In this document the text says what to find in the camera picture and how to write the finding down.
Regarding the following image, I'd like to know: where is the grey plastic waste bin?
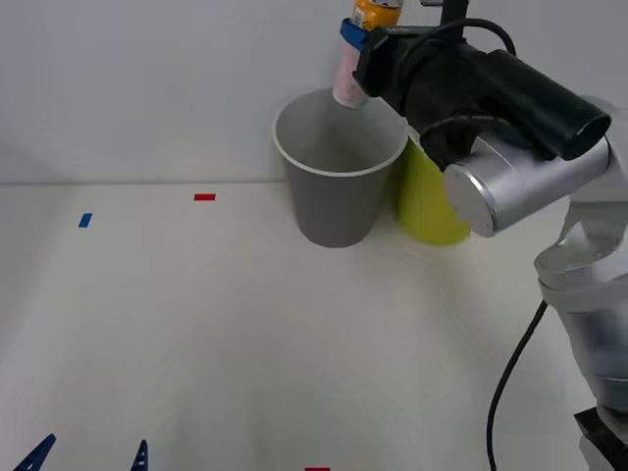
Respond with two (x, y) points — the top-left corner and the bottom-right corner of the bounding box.
(271, 87), (409, 249)

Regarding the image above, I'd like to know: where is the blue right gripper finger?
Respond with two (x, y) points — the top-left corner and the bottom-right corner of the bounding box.
(340, 18), (370, 50)

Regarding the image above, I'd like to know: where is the orange and pink drink can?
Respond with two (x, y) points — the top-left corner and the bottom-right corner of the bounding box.
(332, 0), (404, 108)

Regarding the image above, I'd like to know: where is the yellow-green plastic waste bin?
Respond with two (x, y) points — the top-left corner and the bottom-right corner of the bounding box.
(395, 126), (473, 246)

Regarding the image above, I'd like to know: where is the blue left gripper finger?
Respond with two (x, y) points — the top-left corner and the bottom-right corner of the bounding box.
(12, 433), (57, 471)
(130, 439), (149, 471)

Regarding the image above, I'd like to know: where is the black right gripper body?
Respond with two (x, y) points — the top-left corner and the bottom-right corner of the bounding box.
(351, 25), (492, 120)

